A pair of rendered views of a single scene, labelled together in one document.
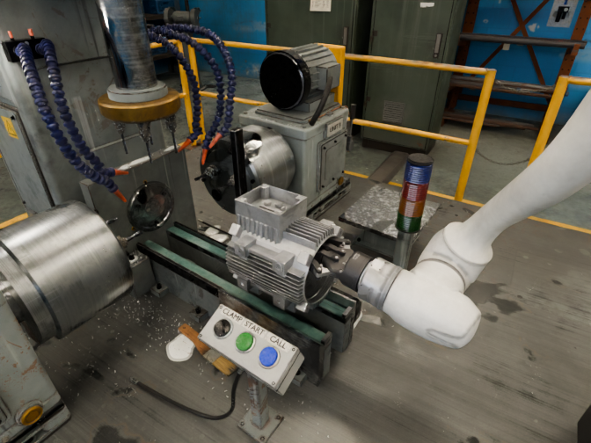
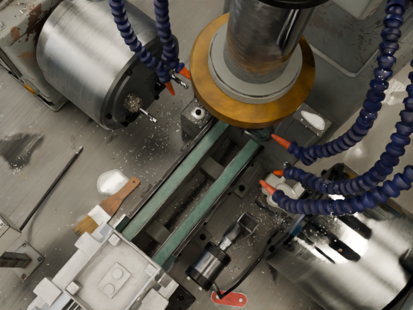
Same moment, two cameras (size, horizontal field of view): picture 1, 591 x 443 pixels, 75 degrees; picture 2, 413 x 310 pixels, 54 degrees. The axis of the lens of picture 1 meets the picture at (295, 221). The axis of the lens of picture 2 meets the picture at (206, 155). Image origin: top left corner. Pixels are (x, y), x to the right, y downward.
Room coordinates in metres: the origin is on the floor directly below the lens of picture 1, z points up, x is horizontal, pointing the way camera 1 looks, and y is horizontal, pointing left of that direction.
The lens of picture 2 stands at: (0.84, 0.07, 1.85)
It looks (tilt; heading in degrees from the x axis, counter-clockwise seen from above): 74 degrees down; 84
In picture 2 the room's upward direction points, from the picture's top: 10 degrees clockwise
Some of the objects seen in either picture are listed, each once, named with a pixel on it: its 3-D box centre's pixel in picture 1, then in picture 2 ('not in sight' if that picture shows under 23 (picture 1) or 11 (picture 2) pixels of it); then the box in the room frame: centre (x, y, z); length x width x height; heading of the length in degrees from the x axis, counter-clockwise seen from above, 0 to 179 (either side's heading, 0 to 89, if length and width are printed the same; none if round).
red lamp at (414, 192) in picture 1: (414, 187); not in sight; (0.82, -0.29, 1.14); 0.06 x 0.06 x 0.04
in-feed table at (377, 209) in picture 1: (388, 225); not in sight; (1.08, -0.31, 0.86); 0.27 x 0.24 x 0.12; 145
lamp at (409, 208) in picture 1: (412, 203); not in sight; (0.82, -0.29, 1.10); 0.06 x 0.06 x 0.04
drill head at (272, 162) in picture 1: (253, 166); (350, 248); (1.16, 0.14, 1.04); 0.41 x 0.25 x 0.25; 145
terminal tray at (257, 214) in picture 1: (271, 213); (114, 278); (0.72, 0.05, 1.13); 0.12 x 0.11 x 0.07; 55
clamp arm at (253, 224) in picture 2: (240, 175); (237, 231); (0.92, 0.14, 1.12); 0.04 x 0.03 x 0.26; 55
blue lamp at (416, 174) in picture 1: (418, 170); not in sight; (0.82, -0.29, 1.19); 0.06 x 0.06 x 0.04
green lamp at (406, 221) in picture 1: (409, 219); not in sight; (0.82, -0.29, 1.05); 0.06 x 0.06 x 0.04
